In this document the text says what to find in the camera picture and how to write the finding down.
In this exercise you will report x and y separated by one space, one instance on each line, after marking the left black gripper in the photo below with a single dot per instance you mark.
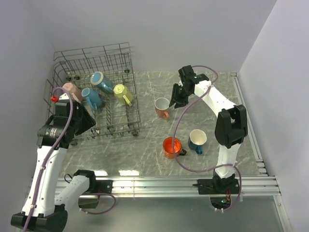
89 121

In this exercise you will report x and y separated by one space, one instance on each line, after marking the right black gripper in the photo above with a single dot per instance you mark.
180 102

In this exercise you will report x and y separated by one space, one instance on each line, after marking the salmon pink mug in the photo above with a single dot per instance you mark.
162 107

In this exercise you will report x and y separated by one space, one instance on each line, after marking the blue patterned mug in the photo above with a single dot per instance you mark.
93 98

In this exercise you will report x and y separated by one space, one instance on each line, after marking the light pink mug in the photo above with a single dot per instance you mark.
74 91

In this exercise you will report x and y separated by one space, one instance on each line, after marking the light blue yellow-inside mug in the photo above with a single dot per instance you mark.
101 81

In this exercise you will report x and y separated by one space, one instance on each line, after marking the pale yellow mug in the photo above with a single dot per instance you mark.
123 95

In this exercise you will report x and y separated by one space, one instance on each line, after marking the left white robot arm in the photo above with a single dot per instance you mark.
43 211

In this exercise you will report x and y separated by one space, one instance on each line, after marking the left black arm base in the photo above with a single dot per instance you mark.
104 186

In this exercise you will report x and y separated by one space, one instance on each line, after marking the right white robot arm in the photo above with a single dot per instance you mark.
231 121

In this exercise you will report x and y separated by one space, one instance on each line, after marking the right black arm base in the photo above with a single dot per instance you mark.
207 187

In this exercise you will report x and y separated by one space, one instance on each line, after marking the dark blue white-inside mug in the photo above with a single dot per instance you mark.
197 138

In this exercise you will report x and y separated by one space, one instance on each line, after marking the orange enamel mug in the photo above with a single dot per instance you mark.
171 146

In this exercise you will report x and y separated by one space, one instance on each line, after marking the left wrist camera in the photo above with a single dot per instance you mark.
60 98

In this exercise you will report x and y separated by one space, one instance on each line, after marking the grey wire dish rack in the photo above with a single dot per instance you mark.
77 66

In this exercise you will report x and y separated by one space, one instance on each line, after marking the aluminium mounting rail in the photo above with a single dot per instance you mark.
183 186

